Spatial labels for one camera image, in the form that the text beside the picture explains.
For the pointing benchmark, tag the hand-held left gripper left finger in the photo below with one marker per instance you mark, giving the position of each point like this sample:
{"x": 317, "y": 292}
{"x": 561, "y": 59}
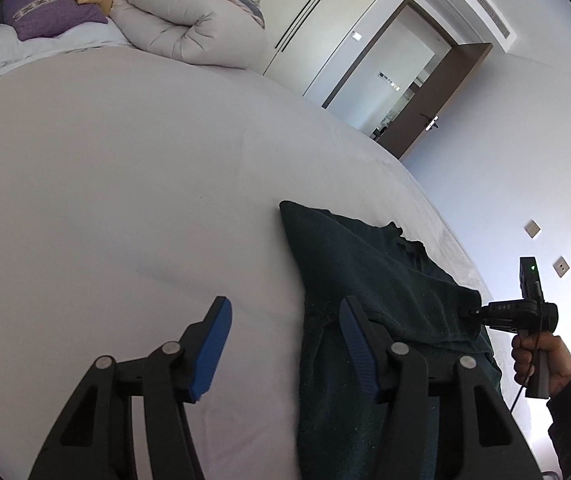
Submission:
{"x": 210, "y": 347}

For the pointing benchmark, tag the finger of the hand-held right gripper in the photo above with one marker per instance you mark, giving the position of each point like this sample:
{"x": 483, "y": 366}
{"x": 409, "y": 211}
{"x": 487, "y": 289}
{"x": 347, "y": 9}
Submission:
{"x": 475, "y": 315}

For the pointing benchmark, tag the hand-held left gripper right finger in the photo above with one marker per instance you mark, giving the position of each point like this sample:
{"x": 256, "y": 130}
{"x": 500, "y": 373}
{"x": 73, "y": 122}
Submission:
{"x": 358, "y": 347}

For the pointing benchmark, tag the dark green sweater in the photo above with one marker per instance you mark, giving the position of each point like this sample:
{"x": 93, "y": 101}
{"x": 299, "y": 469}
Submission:
{"x": 365, "y": 270}

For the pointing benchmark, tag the person's right hand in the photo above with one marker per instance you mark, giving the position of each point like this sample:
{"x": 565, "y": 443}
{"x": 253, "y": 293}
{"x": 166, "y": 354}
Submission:
{"x": 561, "y": 360}

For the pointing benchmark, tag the white bed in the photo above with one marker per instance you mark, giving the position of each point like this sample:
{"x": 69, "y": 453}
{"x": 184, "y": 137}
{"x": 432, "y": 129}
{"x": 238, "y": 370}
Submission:
{"x": 115, "y": 185}

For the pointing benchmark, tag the brown door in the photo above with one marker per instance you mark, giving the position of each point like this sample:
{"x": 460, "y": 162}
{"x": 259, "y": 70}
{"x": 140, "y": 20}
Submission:
{"x": 440, "y": 95}

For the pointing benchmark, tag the white air vent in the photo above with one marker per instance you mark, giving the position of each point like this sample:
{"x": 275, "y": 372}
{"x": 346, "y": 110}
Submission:
{"x": 480, "y": 2}

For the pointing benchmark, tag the folded beige duvet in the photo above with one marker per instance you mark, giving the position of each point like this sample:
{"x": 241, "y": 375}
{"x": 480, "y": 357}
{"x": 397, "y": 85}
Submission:
{"x": 175, "y": 15}

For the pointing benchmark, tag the white wardrobe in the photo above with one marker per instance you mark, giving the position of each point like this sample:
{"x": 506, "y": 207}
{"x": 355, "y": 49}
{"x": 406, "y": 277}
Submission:
{"x": 315, "y": 5}

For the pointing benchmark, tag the white pillow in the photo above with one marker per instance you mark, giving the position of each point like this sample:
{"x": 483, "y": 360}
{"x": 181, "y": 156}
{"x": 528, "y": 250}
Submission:
{"x": 25, "y": 52}

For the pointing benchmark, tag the purple patterned pillow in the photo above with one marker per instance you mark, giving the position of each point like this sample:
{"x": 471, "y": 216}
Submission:
{"x": 50, "y": 12}

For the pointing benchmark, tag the brass wall switch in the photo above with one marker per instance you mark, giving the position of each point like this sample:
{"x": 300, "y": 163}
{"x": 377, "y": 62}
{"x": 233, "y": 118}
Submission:
{"x": 562, "y": 266}
{"x": 533, "y": 228}

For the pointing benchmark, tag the hallway switch panel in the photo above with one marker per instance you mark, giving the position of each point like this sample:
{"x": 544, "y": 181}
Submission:
{"x": 390, "y": 81}

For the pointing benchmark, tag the brown door frame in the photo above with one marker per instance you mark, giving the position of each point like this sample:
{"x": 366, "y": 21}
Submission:
{"x": 390, "y": 25}

